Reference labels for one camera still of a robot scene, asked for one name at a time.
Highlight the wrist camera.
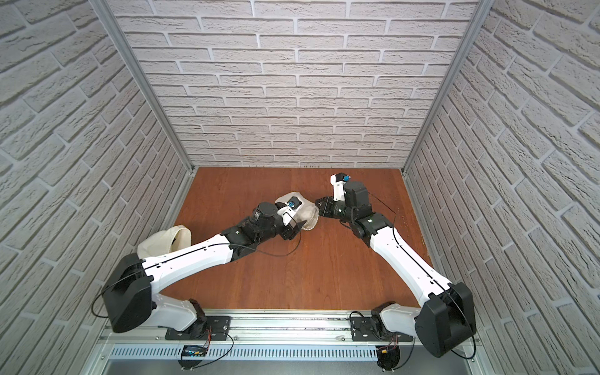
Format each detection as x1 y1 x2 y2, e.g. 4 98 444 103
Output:
275 196 303 226
330 173 350 202

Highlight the controller board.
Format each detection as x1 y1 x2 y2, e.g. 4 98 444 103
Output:
376 346 401 371
179 345 208 368

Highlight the perforated vent strip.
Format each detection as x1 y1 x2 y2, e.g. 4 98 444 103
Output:
109 344 377 362

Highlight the left controller board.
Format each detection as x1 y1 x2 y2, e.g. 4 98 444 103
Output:
179 345 208 368

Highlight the right controller board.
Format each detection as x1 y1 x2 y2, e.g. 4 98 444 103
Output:
376 346 401 371

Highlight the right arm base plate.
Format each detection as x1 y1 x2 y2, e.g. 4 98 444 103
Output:
348 312 413 343

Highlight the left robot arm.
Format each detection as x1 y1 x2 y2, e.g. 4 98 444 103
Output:
101 196 318 334

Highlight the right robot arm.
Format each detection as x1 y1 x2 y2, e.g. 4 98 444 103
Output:
316 173 477 358

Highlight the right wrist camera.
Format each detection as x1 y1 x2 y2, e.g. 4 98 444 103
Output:
330 173 350 202

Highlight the right corner aluminium post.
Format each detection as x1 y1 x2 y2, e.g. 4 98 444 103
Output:
402 0 494 177

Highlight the corner aluminium post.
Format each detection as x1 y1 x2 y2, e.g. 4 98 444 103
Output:
402 0 494 177
90 0 195 174

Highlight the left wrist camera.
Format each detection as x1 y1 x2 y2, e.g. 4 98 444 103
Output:
275 196 303 226

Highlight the cream cloth bag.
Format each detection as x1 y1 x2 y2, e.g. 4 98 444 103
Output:
137 225 192 259
275 192 319 231

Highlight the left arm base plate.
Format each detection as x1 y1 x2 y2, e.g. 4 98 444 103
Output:
165 316 232 342

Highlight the left corner aluminium post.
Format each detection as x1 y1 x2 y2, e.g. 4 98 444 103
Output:
90 0 195 174

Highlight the aluminium front rail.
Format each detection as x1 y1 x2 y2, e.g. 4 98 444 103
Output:
97 310 479 348

